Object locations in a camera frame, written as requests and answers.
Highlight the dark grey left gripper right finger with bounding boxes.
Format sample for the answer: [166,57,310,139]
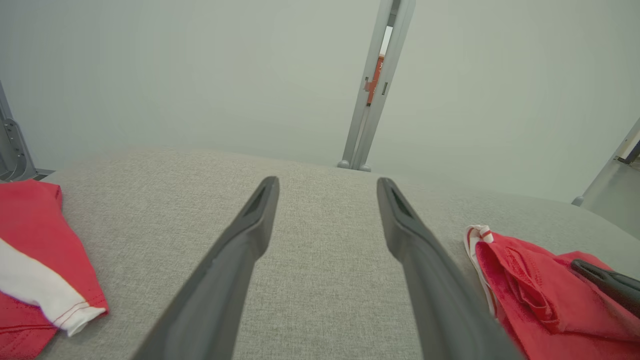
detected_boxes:
[376,177,523,360]

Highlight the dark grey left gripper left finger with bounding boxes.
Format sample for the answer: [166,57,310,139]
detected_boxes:
[132,176,280,360]

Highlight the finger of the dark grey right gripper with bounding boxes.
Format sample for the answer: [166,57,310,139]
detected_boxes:
[571,259,640,318]

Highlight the red white Bulls jersey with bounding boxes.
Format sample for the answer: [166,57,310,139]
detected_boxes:
[464,225,640,360]

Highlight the red white garment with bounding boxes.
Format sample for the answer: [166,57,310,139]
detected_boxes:
[0,179,110,360]

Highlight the small orange red object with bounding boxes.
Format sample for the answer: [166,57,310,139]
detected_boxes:
[367,54,385,106]

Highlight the grey double partition post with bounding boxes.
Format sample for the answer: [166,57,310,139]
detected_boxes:
[337,0,417,173]

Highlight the grey metal frame bracket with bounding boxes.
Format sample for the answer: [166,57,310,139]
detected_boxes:
[0,82,55,182]

